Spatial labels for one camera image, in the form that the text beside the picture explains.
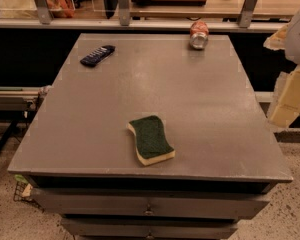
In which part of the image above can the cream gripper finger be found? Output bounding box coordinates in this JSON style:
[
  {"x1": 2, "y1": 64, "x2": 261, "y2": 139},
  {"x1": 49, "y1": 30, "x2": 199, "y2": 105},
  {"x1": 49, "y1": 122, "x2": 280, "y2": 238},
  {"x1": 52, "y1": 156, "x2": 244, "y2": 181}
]
[
  {"x1": 263, "y1": 25, "x2": 288, "y2": 51},
  {"x1": 267, "y1": 65, "x2": 300, "y2": 128}
]

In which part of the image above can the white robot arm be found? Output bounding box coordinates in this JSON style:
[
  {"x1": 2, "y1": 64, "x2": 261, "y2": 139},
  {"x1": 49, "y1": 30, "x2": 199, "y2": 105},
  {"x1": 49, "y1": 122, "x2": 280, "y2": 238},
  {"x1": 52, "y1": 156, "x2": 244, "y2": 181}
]
[{"x1": 263, "y1": 10, "x2": 300, "y2": 128}]

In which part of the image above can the green and yellow sponge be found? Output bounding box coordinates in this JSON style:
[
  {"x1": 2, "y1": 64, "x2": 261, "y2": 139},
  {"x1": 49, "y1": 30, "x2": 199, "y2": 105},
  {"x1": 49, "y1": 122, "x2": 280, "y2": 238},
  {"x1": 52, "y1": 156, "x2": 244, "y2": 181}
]
[{"x1": 128, "y1": 115, "x2": 175, "y2": 166}]

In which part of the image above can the red soda can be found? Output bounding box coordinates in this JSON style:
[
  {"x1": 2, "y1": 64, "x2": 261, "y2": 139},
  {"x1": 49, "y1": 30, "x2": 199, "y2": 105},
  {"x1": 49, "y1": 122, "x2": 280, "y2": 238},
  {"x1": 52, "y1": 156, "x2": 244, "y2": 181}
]
[{"x1": 190, "y1": 20, "x2": 209, "y2": 50}]

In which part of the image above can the orange snack bag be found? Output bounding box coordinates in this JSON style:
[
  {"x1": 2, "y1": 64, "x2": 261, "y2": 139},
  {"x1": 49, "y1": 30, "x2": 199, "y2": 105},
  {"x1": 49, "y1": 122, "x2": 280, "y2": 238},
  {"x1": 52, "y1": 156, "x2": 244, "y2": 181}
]
[{"x1": 46, "y1": 0, "x2": 74, "y2": 18}]

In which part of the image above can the upper grey drawer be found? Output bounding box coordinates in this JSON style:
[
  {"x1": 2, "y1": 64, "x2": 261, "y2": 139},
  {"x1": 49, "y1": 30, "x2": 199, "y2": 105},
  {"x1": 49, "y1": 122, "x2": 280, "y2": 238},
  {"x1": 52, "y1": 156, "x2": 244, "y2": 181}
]
[{"x1": 31, "y1": 188, "x2": 269, "y2": 220}]

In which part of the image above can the grey drawer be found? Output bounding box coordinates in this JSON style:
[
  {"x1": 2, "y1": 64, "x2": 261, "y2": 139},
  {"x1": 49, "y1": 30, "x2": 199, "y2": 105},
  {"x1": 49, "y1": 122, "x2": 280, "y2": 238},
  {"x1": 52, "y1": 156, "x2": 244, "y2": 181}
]
[
  {"x1": 31, "y1": 188, "x2": 269, "y2": 220},
  {"x1": 61, "y1": 218, "x2": 237, "y2": 240}
]

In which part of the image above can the lower grey drawer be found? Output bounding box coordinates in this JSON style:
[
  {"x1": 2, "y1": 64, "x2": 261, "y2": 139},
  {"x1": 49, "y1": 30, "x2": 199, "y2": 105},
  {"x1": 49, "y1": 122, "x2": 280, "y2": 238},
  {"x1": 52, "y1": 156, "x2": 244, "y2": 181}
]
[{"x1": 61, "y1": 218, "x2": 237, "y2": 240}]

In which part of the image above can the grey conveyor rail left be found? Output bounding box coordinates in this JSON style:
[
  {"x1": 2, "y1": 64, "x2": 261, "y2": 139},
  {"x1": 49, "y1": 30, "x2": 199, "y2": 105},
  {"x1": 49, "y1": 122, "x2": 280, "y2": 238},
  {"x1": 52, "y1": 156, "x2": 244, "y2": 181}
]
[{"x1": 0, "y1": 87, "x2": 40, "y2": 111}]

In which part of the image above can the metal shelf rail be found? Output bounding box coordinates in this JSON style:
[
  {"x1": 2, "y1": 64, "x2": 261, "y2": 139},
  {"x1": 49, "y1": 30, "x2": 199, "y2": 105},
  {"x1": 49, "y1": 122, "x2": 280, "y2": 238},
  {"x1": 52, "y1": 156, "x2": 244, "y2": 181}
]
[{"x1": 0, "y1": 19, "x2": 285, "y2": 33}]

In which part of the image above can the small wire basket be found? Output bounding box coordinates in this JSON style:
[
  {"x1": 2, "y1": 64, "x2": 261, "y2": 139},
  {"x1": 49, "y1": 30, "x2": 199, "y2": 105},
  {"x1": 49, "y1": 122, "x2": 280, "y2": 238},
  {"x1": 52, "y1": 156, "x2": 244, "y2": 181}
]
[{"x1": 13, "y1": 181, "x2": 39, "y2": 208}]

